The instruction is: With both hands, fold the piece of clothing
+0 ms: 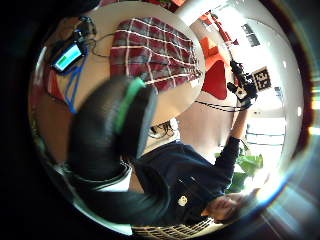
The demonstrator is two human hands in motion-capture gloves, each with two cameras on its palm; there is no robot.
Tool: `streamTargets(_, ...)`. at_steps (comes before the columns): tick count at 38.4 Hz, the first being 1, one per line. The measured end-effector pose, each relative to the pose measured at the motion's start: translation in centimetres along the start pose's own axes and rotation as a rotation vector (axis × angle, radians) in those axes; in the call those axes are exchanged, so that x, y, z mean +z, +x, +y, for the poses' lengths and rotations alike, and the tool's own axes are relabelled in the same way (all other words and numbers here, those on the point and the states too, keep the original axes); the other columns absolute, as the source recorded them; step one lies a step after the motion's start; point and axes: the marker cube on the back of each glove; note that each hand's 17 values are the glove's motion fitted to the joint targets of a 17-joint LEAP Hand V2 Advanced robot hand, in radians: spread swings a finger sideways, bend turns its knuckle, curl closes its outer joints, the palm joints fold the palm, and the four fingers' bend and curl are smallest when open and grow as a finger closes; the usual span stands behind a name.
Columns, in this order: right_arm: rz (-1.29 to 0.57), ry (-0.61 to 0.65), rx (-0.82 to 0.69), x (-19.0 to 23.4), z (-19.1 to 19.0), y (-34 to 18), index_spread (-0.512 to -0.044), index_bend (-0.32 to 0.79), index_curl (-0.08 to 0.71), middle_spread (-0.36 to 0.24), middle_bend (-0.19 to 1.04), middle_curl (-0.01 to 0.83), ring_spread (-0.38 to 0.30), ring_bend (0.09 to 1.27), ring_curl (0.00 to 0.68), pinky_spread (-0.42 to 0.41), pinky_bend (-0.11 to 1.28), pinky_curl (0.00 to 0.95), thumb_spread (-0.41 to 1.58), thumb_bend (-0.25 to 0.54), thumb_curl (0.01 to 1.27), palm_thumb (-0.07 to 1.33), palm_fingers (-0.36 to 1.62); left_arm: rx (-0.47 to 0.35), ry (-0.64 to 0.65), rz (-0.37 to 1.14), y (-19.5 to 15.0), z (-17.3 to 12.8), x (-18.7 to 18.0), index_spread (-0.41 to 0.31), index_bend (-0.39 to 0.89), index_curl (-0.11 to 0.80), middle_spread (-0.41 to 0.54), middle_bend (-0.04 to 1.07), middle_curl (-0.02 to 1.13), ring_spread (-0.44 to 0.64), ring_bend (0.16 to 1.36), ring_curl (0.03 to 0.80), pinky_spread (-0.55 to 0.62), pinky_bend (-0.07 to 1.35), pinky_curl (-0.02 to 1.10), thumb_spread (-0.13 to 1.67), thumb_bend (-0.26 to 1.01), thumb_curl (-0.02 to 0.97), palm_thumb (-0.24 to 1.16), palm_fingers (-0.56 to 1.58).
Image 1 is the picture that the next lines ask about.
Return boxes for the red chair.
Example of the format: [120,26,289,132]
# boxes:
[199,36,232,101]

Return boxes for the white marker cube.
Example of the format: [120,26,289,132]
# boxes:
[251,66,273,92]

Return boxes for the black device with lit screen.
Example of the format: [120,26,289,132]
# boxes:
[52,41,87,73]

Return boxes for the red plaid cloth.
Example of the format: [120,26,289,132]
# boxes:
[109,16,204,94]

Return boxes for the green potted plant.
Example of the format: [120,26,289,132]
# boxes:
[215,146,265,195]

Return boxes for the the person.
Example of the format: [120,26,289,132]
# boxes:
[71,135,265,239]

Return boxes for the black glove cable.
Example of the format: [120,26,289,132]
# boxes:
[194,99,248,113]

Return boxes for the blue cable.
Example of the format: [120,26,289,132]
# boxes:
[64,49,90,115]

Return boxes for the bundle of cables under table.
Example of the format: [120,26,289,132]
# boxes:
[147,121,175,140]

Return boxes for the thin black cable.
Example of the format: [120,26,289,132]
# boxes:
[90,31,117,59]

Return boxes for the black gadget with cables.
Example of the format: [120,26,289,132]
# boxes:
[72,15,98,44]

